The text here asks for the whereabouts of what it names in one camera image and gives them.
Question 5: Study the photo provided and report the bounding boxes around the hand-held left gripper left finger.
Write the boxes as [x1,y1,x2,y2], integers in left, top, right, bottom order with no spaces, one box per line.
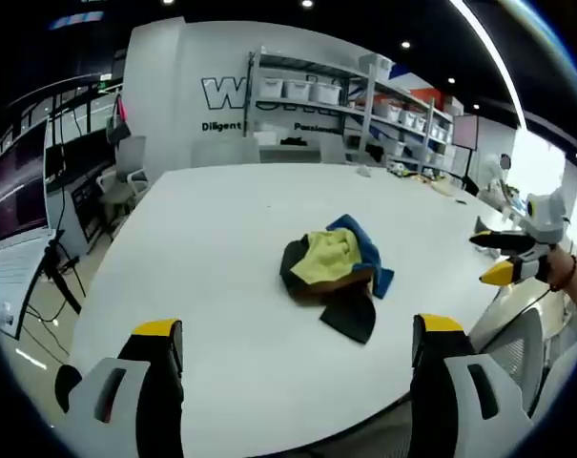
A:
[53,318,187,458]

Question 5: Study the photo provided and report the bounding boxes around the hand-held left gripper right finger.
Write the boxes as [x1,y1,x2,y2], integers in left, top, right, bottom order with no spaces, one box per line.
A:
[410,313,535,458]

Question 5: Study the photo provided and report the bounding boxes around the yellow black blue garment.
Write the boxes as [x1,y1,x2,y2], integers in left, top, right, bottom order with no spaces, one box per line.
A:
[278,213,397,345]

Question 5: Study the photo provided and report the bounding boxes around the person's right hand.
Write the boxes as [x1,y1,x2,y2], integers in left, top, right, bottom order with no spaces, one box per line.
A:
[546,245,574,287]

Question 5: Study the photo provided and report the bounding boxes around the black and white holder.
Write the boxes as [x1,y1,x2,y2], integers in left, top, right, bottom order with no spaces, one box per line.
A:
[473,215,503,260]

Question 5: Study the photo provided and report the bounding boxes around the grey mesh office chair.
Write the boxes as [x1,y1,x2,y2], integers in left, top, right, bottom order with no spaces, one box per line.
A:
[468,304,557,417]

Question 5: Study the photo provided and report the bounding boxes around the beige cloth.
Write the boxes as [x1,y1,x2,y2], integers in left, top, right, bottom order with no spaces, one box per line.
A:
[430,178,466,198]

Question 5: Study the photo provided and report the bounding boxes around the yellow and black tool clutter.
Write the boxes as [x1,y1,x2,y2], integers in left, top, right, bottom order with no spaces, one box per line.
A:
[387,161,447,185]

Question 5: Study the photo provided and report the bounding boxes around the pink screen on stand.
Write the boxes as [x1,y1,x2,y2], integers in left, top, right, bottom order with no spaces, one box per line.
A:
[452,114,481,188]

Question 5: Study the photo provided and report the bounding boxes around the black tripod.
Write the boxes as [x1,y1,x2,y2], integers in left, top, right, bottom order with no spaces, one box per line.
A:
[23,228,87,335]

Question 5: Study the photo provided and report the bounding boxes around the white printed sign board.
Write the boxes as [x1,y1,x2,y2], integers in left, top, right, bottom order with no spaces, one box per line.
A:
[0,231,56,341]

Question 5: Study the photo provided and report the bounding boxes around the grey chair back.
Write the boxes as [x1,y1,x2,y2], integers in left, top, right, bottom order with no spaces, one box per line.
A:
[319,140,352,166]

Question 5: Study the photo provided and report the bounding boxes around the grey metal shelving rack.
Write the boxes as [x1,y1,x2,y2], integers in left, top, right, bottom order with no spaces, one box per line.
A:
[247,47,456,177]

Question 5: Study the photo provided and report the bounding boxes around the large dark display screen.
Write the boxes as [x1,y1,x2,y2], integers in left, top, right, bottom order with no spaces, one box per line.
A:
[0,118,51,247]

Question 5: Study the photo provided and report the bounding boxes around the white office chair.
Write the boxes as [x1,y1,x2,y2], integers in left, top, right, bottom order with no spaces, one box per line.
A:
[95,135,151,225]

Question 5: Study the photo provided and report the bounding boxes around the black desktop monitor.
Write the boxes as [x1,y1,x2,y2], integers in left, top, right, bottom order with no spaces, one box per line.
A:
[44,142,67,185]

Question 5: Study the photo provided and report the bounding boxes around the row of white storage bins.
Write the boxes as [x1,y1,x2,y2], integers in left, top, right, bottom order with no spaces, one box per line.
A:
[258,75,454,161]

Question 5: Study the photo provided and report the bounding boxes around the thin black cable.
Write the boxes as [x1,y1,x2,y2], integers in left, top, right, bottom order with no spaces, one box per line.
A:
[500,283,564,331]

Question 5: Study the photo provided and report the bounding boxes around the red bead bracelet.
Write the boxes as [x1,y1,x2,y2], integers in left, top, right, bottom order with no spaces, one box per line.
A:
[552,255,577,292]

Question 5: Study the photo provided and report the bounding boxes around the hanging bags with pink strap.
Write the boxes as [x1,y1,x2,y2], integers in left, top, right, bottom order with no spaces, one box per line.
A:
[105,93,130,144]

